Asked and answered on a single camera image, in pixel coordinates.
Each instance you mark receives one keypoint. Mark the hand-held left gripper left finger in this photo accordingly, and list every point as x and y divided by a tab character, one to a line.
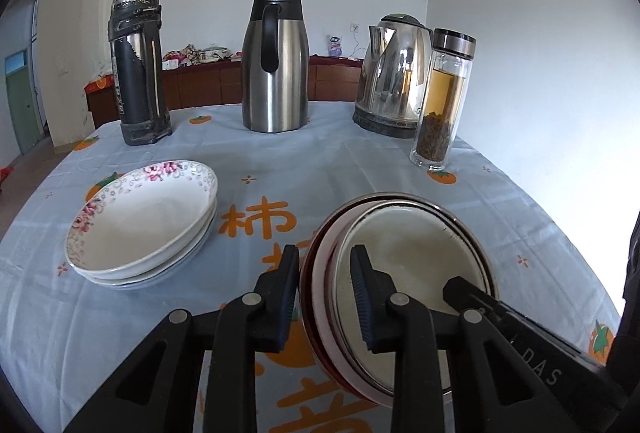
287	298

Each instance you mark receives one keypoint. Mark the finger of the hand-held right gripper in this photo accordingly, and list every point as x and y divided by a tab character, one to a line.
465	293

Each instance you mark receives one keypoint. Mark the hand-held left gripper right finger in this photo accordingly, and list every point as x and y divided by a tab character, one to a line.
362	303

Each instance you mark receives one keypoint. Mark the stainless steel bowl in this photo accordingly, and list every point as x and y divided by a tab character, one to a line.
306	293

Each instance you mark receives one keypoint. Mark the small white enamel bowl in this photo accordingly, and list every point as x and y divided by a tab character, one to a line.
415	253

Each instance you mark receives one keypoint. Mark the white plate with red flowers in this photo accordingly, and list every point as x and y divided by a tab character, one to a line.
204	235

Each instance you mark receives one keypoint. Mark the white plate with pink flowers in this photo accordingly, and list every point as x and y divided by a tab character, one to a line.
145	223

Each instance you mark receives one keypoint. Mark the glass tea bottle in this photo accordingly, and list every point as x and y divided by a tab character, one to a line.
442	113

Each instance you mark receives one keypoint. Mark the steel electric kettle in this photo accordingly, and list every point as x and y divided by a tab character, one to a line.
390	83

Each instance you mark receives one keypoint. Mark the brown wooden sideboard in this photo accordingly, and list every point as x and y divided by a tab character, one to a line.
200	85

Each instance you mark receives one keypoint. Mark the white cooking pot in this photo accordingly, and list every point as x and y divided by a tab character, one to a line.
215	53

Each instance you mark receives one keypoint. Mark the blue and white packet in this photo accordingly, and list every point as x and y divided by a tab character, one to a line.
334	45

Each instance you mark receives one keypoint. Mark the plastic bag with cloth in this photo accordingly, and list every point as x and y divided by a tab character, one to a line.
184	53

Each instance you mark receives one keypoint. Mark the dark grey thermos flask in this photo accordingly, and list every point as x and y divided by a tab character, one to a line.
135	78

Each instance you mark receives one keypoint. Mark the red gift box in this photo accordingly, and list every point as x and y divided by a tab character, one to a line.
100	82

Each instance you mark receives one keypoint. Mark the red plastic bag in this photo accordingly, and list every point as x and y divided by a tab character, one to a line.
6	173

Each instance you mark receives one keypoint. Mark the green door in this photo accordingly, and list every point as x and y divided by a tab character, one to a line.
22	108

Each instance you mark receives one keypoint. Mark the window with grille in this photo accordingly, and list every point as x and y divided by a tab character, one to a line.
35	18

